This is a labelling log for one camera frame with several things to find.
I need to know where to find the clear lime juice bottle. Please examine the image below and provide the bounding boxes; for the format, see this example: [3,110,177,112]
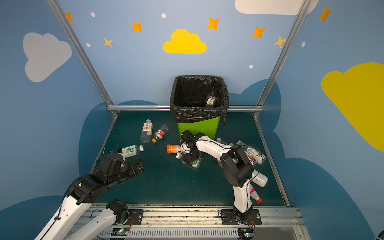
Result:
[122,145,144,158]
[176,152,202,169]

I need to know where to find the clear square osmanthus tea bottle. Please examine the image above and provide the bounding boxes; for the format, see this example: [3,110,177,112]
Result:
[140,119,153,143]

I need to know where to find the clear bottle green cap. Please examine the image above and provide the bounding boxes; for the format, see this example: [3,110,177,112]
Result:
[252,170,268,188]

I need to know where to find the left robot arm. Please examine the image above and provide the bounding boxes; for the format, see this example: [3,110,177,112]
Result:
[36,153,147,240]

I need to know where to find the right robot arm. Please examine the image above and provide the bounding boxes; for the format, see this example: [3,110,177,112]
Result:
[181,130,254,224]

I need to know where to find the green plastic bin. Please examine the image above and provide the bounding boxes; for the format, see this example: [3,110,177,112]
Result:
[178,117,221,139]

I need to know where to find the black bin liner bag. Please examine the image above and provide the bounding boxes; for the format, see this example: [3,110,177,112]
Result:
[170,75,230,124]

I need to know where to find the orange juice bottle back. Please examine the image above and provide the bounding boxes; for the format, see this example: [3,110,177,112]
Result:
[167,145,183,154]

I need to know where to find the clear bottle red label yellow cap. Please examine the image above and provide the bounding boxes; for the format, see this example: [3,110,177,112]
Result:
[152,124,170,143]

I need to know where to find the clear bottle red label right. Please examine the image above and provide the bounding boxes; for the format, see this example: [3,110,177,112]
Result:
[216,138,227,145]

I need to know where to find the clear bottle colourful label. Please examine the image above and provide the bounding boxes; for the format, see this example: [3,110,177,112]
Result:
[236,140,267,165]

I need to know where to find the white bottle red logo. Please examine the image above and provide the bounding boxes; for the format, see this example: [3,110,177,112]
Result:
[250,188,263,204]

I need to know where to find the aluminium back frame rail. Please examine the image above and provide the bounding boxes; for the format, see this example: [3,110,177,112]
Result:
[107,105,264,112]

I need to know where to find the aluminium right frame post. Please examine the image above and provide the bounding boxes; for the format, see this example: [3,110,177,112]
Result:
[253,0,312,120]

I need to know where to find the aluminium frame post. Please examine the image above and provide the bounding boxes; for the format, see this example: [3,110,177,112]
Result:
[46,0,114,106]
[253,0,312,120]

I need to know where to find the aluminium left frame post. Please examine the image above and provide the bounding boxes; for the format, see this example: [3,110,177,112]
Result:
[46,0,114,106]

